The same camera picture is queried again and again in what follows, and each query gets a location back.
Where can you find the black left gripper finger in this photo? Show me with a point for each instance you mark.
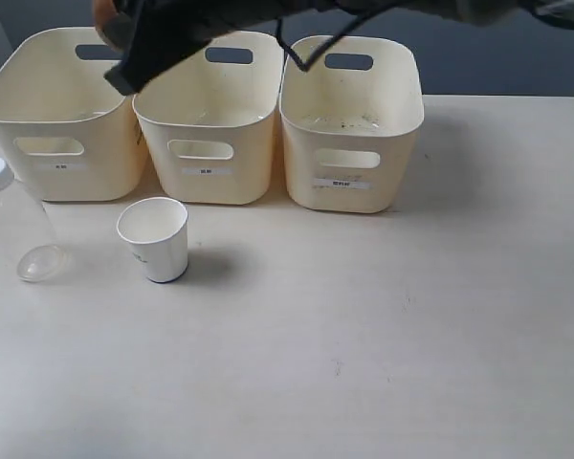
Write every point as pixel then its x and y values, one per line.
pixel 137 68

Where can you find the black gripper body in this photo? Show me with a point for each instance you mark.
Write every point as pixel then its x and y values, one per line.
pixel 162 34

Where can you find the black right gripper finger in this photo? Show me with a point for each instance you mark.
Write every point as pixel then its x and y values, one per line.
pixel 116 28

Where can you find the brown wooden cup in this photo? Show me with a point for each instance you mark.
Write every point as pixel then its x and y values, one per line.
pixel 104 11

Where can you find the white paper cup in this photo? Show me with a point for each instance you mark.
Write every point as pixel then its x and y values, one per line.
pixel 156 232

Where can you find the clear plastic bottle white cap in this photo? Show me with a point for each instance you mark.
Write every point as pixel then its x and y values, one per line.
pixel 28 244

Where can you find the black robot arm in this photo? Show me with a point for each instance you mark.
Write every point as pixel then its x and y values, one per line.
pixel 557 14

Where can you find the middle cream plastic bin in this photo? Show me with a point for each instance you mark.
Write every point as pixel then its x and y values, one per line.
pixel 210 125

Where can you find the cream plastic bin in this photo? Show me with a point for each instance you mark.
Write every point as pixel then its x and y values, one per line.
pixel 210 125
pixel 348 133
pixel 65 131

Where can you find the left cream plastic bin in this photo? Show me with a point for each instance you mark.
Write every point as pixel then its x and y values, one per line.
pixel 65 131

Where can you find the right cream plastic bin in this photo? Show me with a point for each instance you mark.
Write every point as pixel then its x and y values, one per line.
pixel 348 133

